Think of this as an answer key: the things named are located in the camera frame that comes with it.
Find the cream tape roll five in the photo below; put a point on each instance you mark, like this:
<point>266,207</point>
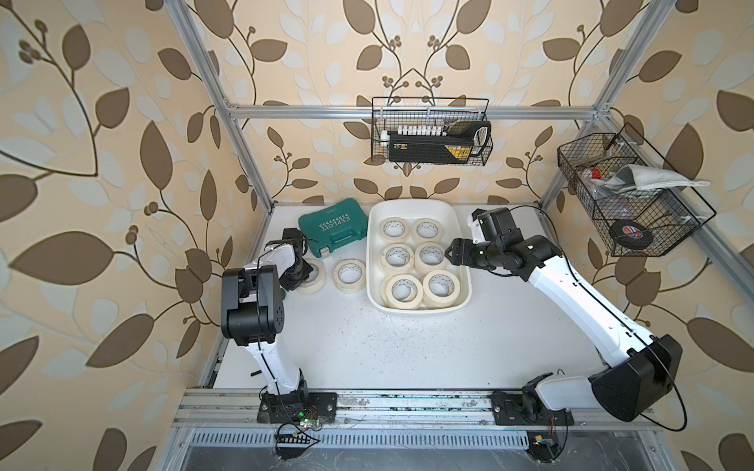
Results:
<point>429,257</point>

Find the aluminium frame post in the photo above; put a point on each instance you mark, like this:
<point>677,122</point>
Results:
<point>631,26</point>
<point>180,15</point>

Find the aluminium frame post right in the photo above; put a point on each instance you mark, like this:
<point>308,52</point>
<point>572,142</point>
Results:
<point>631,26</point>

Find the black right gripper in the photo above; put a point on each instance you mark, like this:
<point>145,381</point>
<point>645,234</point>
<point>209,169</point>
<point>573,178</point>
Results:
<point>461,250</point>

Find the black tape roll red label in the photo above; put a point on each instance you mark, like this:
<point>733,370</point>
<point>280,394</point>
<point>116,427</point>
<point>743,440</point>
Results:
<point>631,235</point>

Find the cream tape roll four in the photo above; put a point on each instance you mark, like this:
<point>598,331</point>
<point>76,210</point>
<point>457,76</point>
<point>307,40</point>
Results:
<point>396,259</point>

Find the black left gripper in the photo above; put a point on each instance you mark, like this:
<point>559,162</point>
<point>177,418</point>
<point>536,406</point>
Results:
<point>293,284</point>

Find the black yellow box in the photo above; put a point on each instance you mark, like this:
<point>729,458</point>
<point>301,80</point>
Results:
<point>426,149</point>

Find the grey cloth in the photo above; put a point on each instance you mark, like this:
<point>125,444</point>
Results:
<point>635,178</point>

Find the cream tape roll two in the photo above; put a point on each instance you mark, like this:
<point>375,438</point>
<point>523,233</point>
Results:
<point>441,289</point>

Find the black wire basket right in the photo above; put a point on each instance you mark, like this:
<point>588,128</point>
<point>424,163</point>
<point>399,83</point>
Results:
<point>672,215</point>

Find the cream tape roll one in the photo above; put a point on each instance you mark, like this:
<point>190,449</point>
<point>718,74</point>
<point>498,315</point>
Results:
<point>403,292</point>

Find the cream tape roll three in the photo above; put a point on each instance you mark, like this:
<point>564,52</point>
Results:
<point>316,279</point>

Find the cream tape roll seven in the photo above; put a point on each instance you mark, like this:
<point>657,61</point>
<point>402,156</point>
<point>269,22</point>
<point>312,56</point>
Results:
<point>426,229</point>

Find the green tool case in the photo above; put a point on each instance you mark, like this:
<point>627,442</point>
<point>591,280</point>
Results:
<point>334,227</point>

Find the white plastic storage box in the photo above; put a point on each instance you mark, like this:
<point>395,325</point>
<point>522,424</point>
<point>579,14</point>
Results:
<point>412,210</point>

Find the cream tape roll six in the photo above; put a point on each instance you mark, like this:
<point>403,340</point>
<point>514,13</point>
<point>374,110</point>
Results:
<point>394,230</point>

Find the cream tape roll eight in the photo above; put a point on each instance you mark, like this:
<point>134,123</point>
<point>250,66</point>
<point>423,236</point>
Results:
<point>350,276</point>

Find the black wire basket back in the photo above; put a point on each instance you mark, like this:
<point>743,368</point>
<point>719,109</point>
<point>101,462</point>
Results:
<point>428,115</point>

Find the black wire basket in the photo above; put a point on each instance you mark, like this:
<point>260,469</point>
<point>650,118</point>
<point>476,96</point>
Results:
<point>428,115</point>
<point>672,215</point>

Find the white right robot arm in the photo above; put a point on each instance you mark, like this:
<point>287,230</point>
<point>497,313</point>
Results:
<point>639,367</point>

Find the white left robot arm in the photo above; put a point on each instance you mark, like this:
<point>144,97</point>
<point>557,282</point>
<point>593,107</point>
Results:
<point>253,313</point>

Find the aluminium frame post left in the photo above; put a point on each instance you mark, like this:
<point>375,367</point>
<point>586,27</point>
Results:
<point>180,15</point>

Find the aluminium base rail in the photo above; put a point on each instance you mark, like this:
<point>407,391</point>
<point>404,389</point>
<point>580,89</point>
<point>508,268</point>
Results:
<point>403,410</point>

